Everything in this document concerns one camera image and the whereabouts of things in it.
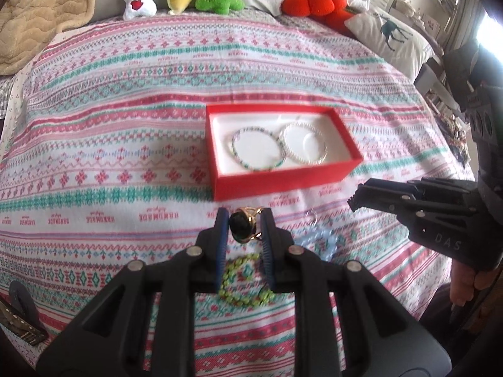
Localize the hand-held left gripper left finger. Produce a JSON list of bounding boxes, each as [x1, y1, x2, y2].
[[35, 207, 230, 377]]

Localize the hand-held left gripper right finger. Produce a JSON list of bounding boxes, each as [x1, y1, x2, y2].
[[260, 207, 450, 377]]

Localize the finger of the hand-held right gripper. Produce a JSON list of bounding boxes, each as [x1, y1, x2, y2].
[[397, 180, 479, 225], [348, 178, 424, 215]]

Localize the gold ring with black stone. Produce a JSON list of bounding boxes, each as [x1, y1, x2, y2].
[[230, 205, 265, 243]]

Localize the light blue beaded bracelet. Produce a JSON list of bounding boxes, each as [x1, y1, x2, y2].
[[295, 226, 339, 262]]

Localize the green beaded bracelet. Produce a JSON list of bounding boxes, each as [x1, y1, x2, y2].
[[219, 253, 273, 308]]

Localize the red jewelry box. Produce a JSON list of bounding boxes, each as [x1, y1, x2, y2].
[[205, 104, 364, 202]]

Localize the person's right hand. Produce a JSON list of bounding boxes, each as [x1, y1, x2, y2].
[[449, 263, 496, 311]]

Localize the dark chair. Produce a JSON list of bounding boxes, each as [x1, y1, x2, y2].
[[413, 54, 461, 115]]

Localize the deer print pillow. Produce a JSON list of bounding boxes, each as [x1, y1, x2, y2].
[[345, 10, 437, 79]]

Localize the striped patterned bedspread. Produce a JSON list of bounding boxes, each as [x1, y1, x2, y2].
[[0, 8, 476, 377]]

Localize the orange plush cushion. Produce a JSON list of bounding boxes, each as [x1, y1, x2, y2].
[[314, 6, 360, 36]]

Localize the orange pumpkin plush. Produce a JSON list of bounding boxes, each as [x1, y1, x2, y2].
[[280, 0, 347, 18]]

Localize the black flat object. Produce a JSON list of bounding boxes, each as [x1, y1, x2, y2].
[[0, 281, 48, 347]]

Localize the grey checked sheet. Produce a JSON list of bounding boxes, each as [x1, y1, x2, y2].
[[0, 74, 21, 118]]

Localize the beige quilted blanket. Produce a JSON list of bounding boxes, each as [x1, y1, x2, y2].
[[0, 0, 107, 76]]

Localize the white pearl bracelet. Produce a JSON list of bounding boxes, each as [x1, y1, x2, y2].
[[278, 121, 329, 166]]

